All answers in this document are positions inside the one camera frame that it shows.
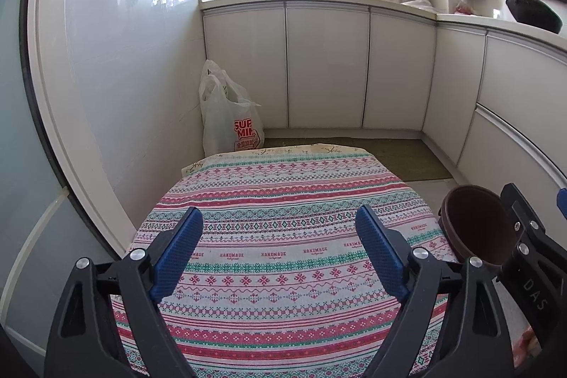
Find white plastic shopping bag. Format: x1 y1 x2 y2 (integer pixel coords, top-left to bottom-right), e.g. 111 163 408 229
198 60 265 155

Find white kitchen cabinets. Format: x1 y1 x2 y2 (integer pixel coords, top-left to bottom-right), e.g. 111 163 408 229
201 0 567 210

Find striped patterned tablecloth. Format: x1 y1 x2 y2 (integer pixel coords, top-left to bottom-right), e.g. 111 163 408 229
108 144 461 378

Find black wok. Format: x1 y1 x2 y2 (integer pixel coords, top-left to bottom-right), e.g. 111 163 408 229
494 0 563 34

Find frosted glass sliding door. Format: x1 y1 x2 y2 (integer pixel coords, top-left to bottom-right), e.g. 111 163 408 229
0 0 134 361

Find brown plastic bin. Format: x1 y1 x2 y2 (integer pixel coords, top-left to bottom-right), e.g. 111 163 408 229
438 184 517 270

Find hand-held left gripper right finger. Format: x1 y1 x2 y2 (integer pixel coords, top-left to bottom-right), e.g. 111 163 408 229
355 204 517 378

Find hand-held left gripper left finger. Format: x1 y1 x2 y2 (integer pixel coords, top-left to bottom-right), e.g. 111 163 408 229
46 206 204 378

